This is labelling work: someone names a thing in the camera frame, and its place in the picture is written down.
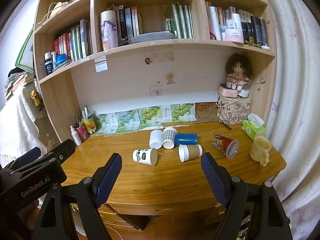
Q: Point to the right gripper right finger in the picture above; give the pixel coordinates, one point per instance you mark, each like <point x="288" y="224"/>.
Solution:
<point x="230" y="191"/>

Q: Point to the grey oval pouch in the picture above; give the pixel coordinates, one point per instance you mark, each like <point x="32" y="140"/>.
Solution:
<point x="153" y="36"/>

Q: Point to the white dotted curtain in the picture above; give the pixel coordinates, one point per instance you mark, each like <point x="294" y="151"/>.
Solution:
<point x="293" y="122"/>

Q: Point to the blue jar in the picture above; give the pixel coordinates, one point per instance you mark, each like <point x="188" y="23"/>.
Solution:
<point x="60" y="59"/>

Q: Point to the pink small box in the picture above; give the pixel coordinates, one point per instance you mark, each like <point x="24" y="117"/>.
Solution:
<point x="227" y="92"/>

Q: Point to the plain white paper cup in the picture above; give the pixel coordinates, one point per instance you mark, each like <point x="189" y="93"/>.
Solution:
<point x="156" y="139"/>

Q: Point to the grape print paper strip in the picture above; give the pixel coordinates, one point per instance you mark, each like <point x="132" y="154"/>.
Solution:
<point x="146" y="118"/>

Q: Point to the brown sleeve paper cup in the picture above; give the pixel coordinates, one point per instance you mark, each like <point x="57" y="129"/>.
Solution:
<point x="189" y="152"/>

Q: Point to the red pen cup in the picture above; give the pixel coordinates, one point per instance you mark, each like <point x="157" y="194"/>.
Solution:
<point x="82" y="133"/>

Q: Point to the dark blue bottle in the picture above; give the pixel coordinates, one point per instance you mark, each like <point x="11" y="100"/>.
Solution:
<point x="48" y="62"/>

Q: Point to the white spray bottle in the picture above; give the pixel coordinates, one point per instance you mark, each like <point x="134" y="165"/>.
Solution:
<point x="75" y="136"/>

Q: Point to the grey plaid paper cup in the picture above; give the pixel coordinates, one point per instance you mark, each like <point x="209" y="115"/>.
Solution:
<point x="169" y="134"/>

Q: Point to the green tissue pack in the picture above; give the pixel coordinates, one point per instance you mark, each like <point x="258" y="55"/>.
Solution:
<point x="253" y="126"/>

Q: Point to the white lace cloth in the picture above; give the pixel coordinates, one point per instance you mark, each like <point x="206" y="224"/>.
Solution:
<point x="19" y="133"/>

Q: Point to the red patterned paper cup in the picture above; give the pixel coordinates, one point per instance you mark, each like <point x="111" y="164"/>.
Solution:
<point x="229" y="147"/>

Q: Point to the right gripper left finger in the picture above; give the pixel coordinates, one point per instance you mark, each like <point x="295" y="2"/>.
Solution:
<point x="94" y="191"/>

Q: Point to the blue plastic cup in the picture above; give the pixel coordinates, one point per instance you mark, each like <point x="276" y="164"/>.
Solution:
<point x="185" y="139"/>

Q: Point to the letter-print fabric bag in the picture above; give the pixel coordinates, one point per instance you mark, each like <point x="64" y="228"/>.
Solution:
<point x="233" y="110"/>

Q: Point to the cream ceramic mug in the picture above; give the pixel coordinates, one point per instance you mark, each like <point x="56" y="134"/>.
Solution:
<point x="259" y="152"/>

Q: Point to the black pen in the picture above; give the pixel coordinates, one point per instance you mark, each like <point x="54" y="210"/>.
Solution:
<point x="225" y="125"/>

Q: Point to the brown-haired rag doll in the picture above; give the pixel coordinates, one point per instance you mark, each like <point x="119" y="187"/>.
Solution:
<point x="239" y="72"/>

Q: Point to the wooden bookshelf desk unit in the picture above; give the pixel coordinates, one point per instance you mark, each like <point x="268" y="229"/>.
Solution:
<point x="142" y="75"/>

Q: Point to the white leaf-print paper cup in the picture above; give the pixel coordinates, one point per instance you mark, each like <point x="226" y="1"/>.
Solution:
<point x="145" y="156"/>

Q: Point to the white floral tall cylinder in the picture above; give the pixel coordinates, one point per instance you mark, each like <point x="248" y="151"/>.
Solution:
<point x="108" y="29"/>

